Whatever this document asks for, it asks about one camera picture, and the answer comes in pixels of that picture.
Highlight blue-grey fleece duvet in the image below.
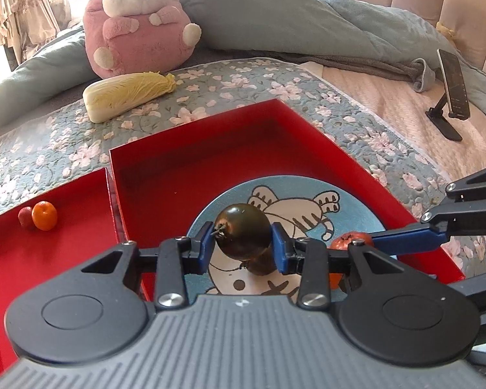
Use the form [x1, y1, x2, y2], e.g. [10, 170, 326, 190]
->
[0, 0, 486, 127]

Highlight shallow red box lid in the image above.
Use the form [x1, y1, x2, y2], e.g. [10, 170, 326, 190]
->
[0, 167, 127, 367]

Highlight pink hamster plush toy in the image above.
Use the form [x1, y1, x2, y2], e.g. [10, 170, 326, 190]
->
[83, 0, 203, 80]

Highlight floral quilted mat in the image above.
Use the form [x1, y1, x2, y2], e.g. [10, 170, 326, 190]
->
[0, 59, 486, 278]

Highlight napa cabbage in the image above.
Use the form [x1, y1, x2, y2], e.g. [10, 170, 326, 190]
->
[83, 71, 177, 124]

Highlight black phone stand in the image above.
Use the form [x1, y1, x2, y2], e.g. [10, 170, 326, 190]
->
[425, 92, 465, 142]

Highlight blue cat print plate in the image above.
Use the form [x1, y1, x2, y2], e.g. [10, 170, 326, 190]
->
[186, 175, 398, 297]

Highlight hanging clothes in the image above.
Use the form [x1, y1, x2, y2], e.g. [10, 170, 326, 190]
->
[0, 0, 72, 62]

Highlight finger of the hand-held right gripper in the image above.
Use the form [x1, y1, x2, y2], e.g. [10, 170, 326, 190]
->
[368, 198, 486, 257]
[446, 165, 486, 204]

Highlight smartphone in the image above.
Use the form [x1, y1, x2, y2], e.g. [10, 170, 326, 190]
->
[436, 49, 473, 121]

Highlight dark green tomato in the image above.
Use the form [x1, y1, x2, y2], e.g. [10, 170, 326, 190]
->
[213, 203, 273, 261]

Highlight orange mandarin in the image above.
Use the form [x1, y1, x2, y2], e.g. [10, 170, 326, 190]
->
[31, 201, 59, 231]

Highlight deep red cardboard box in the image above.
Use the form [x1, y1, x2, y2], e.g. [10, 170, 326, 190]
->
[109, 98, 467, 305]

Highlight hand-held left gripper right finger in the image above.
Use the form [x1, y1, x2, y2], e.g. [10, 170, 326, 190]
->
[271, 223, 406, 309]

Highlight red-orange tomato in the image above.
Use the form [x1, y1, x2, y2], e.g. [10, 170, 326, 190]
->
[328, 231, 376, 291]

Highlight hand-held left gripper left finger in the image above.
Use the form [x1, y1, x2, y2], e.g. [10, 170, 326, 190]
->
[81, 222, 216, 309]

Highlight grey herringbone blanket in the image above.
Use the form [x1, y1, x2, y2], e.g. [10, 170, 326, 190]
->
[292, 54, 435, 93]

